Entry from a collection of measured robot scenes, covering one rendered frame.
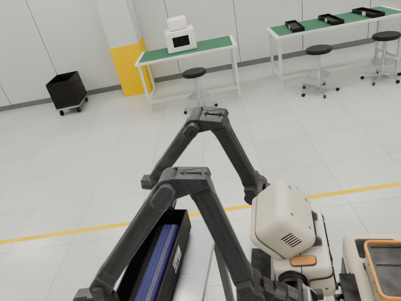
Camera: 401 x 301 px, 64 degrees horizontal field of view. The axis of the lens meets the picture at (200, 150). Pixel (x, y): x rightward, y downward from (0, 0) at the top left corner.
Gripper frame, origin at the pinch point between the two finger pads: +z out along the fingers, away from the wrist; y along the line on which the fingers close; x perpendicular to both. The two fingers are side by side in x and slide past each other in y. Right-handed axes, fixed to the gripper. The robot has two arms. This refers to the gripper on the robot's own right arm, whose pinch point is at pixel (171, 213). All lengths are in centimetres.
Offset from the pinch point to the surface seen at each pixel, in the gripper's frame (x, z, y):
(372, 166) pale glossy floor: 134, 89, -157
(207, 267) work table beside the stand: 19.3, 10.0, 21.5
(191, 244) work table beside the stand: 10.0, 10.4, 9.1
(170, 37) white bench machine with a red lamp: -96, -6, -357
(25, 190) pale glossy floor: -238, 99, -139
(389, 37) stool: 195, 27, -353
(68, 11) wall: -306, -52, -457
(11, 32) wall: -420, -35, -435
